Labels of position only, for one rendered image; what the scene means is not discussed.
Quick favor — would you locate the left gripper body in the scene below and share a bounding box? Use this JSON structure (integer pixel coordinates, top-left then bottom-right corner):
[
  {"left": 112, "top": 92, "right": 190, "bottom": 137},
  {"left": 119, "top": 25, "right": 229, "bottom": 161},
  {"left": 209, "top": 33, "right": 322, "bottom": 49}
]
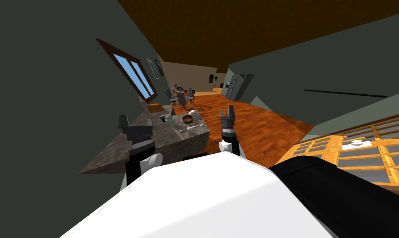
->
[{"left": 125, "top": 124, "right": 154, "bottom": 146}]

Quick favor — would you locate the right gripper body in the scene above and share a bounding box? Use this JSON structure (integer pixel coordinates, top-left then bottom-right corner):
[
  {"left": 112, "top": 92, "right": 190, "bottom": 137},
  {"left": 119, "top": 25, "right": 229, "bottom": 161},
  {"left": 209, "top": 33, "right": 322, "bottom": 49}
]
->
[{"left": 220, "top": 115, "right": 236, "bottom": 130}]

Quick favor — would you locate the brown bread loaf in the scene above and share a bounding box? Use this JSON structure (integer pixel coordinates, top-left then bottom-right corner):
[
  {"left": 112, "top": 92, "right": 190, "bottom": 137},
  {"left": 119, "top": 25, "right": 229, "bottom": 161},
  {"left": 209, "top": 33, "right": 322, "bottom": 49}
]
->
[{"left": 147, "top": 102, "right": 164, "bottom": 114}]

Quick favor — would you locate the grey fridge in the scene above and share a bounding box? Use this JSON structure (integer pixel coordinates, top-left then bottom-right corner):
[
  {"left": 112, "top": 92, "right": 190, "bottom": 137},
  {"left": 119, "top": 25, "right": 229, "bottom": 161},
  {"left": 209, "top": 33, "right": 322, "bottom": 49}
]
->
[{"left": 224, "top": 73, "right": 255, "bottom": 102}]

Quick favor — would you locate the silver spoon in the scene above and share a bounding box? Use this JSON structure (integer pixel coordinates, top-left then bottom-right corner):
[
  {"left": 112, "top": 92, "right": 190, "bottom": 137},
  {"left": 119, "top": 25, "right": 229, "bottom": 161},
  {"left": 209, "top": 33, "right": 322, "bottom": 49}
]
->
[{"left": 179, "top": 124, "right": 204, "bottom": 133}]

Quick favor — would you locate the dining table with chairs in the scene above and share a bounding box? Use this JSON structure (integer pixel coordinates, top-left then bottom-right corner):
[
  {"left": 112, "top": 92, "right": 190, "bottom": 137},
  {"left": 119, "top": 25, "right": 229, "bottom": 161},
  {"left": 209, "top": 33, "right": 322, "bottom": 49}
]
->
[{"left": 164, "top": 84, "right": 197, "bottom": 112}]

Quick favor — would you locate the brown framed window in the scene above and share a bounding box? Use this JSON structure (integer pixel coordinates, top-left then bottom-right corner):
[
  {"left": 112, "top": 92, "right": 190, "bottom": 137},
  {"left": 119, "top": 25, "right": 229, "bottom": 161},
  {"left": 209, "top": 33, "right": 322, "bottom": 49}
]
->
[{"left": 96, "top": 38, "right": 159, "bottom": 104}]

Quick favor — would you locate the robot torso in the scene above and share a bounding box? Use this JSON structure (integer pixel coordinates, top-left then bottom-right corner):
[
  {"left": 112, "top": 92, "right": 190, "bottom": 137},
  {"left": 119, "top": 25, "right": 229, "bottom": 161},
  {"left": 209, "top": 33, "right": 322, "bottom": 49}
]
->
[{"left": 58, "top": 151, "right": 339, "bottom": 238}]

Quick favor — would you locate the wooden glass cabinet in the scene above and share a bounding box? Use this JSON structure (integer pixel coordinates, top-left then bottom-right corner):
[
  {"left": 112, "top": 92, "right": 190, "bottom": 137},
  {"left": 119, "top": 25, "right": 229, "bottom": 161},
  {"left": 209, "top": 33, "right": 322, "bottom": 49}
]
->
[{"left": 273, "top": 112, "right": 399, "bottom": 201}]

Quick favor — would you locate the white framed wall picture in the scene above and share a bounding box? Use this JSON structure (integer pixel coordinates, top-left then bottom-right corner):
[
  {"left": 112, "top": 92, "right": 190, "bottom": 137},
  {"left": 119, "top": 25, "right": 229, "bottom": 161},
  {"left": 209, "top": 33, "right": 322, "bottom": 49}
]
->
[{"left": 146, "top": 57, "right": 160, "bottom": 80}]

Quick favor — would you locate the dark framed wall picture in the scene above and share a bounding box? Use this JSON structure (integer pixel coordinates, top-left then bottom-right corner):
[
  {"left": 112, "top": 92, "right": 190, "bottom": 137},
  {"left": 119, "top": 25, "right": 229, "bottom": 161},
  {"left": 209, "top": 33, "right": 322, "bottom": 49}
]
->
[{"left": 154, "top": 59, "right": 165, "bottom": 77}]

